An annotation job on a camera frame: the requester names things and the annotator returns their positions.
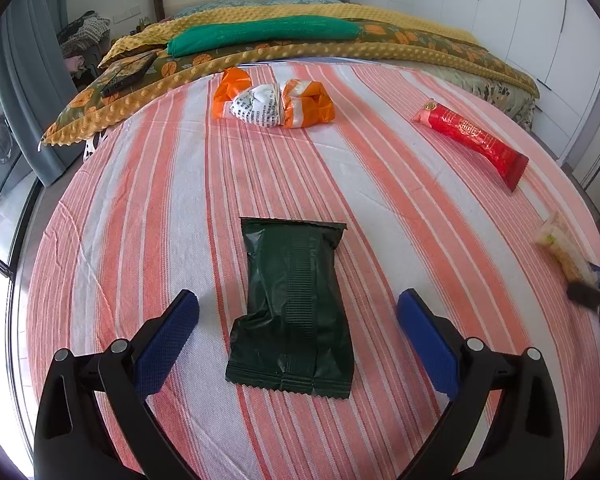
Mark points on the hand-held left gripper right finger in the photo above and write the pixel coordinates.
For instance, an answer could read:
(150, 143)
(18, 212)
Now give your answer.
(427, 345)

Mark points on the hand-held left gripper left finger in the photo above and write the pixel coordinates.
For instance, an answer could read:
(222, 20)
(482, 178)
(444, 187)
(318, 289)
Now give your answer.
(167, 345)

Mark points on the pale yellow snack packet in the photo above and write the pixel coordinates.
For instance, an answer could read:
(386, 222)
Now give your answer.
(562, 247)

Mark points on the dark green foil packet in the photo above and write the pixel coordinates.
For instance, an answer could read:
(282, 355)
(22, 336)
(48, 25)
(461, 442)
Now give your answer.
(290, 310)

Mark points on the long red packet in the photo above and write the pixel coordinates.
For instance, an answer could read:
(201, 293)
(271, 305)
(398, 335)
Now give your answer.
(470, 135)

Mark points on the orange white striped tablecloth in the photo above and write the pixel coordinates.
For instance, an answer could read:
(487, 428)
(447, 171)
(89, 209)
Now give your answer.
(155, 210)

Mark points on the glass balcony door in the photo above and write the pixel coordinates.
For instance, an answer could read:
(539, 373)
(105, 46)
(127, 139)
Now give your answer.
(5, 210)

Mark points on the yellow dotted floral blanket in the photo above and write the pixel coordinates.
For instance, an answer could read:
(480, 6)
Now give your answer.
(130, 105)

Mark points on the orange white plastic bag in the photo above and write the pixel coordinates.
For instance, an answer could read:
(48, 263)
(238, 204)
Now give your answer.
(260, 105)

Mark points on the white wardrobe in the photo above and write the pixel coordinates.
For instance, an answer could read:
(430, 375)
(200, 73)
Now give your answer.
(505, 10)

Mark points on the grey blue curtain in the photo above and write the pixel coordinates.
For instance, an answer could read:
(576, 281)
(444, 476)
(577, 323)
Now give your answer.
(35, 85)

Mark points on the pile of clothes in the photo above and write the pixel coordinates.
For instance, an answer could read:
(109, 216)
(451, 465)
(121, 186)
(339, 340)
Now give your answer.
(85, 32)

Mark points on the green pillow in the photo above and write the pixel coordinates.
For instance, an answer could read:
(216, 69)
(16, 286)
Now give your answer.
(260, 32)

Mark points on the white wall socket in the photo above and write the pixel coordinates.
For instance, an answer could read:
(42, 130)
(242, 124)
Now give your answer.
(127, 12)

